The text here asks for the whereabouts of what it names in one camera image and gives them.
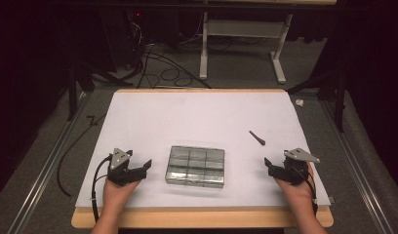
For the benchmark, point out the dark device with red light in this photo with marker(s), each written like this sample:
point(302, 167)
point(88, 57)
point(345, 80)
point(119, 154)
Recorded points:
point(122, 39)

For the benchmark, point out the black metal stand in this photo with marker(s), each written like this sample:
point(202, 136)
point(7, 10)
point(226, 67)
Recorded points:
point(340, 100)
point(72, 94)

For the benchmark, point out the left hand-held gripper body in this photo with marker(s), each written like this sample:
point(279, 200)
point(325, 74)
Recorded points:
point(119, 158)

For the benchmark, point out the metal floor rail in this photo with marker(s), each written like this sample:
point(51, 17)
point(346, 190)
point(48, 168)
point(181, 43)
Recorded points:
point(47, 169)
point(356, 169)

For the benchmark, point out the clear plastic compartment box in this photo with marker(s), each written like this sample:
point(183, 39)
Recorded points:
point(195, 166)

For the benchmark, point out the white paper sheet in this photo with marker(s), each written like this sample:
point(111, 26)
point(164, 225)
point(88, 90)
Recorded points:
point(193, 117)

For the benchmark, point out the person's left hand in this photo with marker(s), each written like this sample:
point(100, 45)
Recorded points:
point(117, 195)

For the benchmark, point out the small white crumpled scrap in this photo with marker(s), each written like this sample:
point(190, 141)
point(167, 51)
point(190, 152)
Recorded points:
point(299, 102)

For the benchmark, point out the small dark stick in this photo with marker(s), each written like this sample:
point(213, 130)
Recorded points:
point(257, 138)

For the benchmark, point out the person's right hand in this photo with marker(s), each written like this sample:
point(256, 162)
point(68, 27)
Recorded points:
point(296, 195)

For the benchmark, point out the white desk frame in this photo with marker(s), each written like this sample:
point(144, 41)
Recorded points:
point(242, 28)

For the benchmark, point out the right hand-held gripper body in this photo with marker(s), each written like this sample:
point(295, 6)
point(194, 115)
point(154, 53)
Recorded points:
point(299, 169)

